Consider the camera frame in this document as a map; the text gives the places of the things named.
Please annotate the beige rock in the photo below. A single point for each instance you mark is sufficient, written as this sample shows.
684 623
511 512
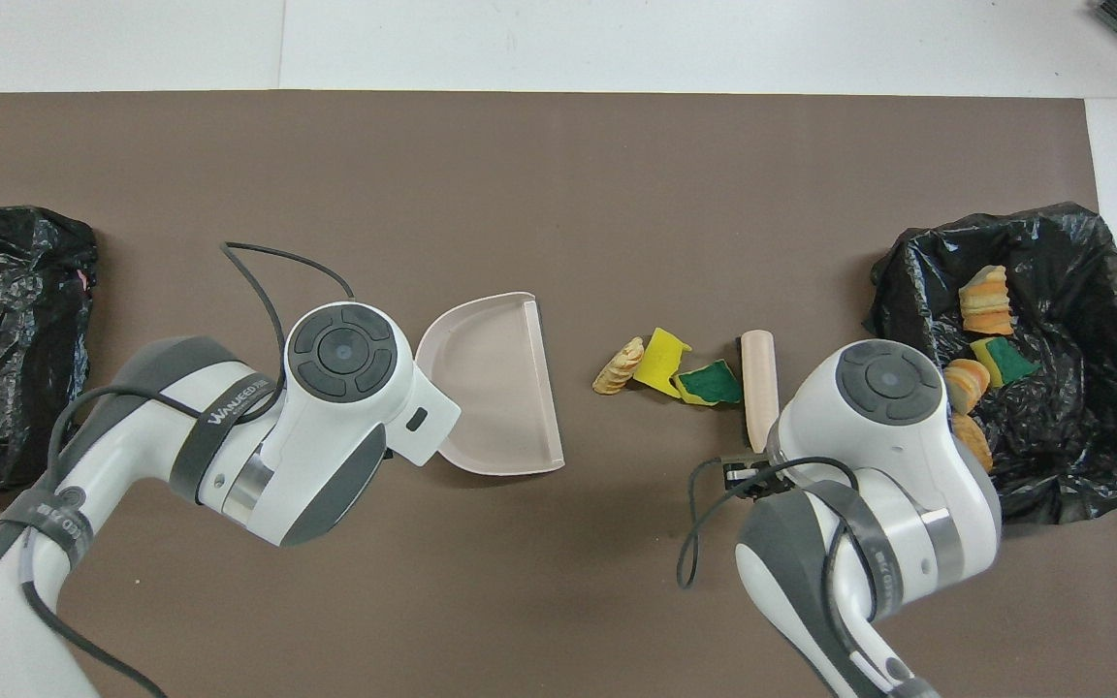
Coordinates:
619 366

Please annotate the small pale bread chunk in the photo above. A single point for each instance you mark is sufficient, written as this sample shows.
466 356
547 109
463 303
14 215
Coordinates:
966 386

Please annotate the large pale bread chunk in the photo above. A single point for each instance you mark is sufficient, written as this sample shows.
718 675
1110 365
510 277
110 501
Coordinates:
985 301

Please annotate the brown table mat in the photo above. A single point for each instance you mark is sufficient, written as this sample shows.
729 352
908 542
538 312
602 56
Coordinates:
617 145

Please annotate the small yellow green sponge piece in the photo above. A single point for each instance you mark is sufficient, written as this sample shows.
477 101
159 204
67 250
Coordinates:
1003 362

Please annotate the beige hand brush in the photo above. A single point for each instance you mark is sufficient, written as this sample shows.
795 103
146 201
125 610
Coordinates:
759 388

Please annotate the beige plastic dustpan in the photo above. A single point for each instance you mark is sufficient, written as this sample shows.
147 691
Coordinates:
495 388

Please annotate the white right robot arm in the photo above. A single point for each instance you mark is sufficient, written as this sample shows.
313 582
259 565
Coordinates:
888 436

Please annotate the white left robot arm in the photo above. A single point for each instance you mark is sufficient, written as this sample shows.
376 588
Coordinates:
326 427

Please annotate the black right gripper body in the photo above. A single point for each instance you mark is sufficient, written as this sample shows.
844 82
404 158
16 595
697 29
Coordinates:
748 475

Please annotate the brown bread roll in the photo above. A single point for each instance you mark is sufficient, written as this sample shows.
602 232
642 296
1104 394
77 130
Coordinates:
977 441

